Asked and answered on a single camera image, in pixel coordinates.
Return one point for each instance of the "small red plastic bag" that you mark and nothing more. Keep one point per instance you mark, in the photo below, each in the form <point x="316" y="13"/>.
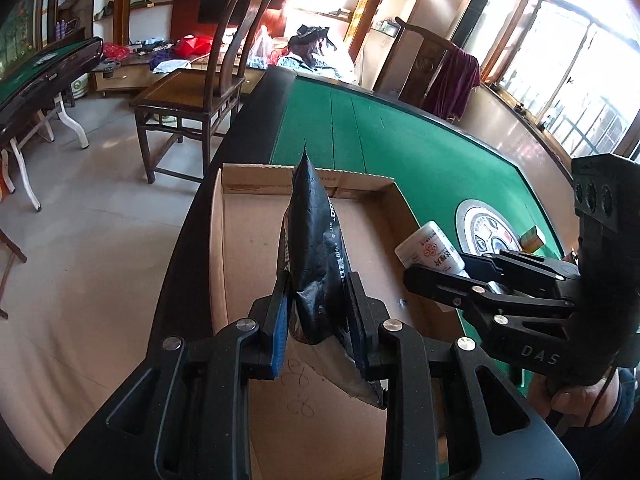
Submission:
<point x="115" y="51"/>

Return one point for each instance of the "window with metal grille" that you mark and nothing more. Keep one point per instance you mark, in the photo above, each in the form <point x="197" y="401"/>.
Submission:
<point x="575" y="70"/>

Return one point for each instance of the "yellow packet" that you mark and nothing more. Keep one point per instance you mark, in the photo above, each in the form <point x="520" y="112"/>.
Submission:
<point x="532" y="239"/>

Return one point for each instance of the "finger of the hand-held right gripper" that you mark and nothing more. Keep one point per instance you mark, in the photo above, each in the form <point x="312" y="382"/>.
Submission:
<point x="440" y="285"/>
<point x="530" y="265"/>

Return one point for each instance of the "wooden chair with cloth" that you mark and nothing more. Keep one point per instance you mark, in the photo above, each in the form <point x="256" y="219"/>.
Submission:
<point x="415" y="70"/>

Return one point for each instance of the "black snack pouch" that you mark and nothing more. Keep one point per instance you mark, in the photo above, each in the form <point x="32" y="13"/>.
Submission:
<point x="312" y="240"/>

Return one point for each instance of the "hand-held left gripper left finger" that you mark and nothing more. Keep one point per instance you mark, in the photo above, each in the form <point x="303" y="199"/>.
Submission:
<point x="282" y="330"/>

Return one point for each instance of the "low wooden cabinet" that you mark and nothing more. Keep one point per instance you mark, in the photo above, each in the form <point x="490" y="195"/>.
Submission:
<point x="125" y="77"/>

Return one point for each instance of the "person's right forearm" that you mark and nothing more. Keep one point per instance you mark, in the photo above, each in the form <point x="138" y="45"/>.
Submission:
<point x="625" y="410"/>

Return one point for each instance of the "purple cloth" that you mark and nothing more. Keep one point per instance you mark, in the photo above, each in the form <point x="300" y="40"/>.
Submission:
<point x="455" y="80"/>

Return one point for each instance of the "cardboard box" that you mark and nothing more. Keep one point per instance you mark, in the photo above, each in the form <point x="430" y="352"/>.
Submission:
<point x="250" y="270"/>

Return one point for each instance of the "person's right hand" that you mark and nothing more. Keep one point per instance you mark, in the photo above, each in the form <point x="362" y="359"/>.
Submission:
<point x="570" y="402"/>

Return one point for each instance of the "round table control panel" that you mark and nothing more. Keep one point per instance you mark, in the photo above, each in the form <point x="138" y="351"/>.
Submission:
<point x="480" y="225"/>

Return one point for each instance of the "wooden wall shelf unit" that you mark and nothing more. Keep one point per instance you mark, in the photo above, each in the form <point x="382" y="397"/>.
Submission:
<point x="122" y="5"/>

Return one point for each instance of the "white bucket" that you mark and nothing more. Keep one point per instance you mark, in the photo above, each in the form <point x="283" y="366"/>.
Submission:
<point x="79" y="87"/>

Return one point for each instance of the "folding green mahjong table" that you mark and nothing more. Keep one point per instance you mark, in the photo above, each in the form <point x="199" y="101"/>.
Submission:
<point x="30" y="80"/>

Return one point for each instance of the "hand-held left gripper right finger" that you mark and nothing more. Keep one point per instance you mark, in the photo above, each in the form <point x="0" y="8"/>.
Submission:
<point x="354" y="342"/>

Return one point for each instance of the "black bag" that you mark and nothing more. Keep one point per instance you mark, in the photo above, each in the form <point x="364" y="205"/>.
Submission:
<point x="312" y="37"/>

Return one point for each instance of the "floral wall painting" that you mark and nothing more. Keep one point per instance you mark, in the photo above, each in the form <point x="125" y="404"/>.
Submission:
<point x="15" y="30"/>

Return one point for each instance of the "white standing air conditioner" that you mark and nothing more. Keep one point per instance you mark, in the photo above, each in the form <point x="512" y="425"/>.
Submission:
<point x="492" y="20"/>

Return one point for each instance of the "white plastic bag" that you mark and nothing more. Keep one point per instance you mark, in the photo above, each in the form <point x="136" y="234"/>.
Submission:
<point x="261" y="47"/>

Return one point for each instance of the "white bottle red label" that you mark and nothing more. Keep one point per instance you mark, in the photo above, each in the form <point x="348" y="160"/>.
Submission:
<point x="430" y="247"/>

